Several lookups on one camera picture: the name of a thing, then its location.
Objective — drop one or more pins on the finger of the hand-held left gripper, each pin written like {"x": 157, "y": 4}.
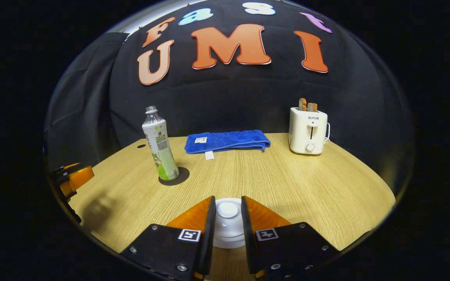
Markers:
{"x": 81, "y": 176}
{"x": 66, "y": 189}

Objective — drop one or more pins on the white teacup lid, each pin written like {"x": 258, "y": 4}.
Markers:
{"x": 228, "y": 210}

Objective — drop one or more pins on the dark round coaster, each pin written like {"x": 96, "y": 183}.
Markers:
{"x": 183, "y": 176}

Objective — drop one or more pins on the blue folded towel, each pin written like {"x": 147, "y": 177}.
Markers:
{"x": 229, "y": 140}

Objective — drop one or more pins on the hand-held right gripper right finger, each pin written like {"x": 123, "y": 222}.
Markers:
{"x": 248, "y": 238}

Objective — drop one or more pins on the black backdrop cloth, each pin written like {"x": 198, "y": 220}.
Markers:
{"x": 326, "y": 101}

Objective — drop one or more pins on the brown toast slice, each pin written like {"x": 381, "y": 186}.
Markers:
{"x": 302, "y": 104}
{"x": 313, "y": 107}

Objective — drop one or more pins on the clear water bottle green label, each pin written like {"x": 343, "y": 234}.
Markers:
{"x": 161, "y": 148}

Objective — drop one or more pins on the white toaster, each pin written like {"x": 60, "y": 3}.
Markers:
{"x": 307, "y": 132}

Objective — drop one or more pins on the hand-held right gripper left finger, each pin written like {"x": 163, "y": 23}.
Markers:
{"x": 208, "y": 238}

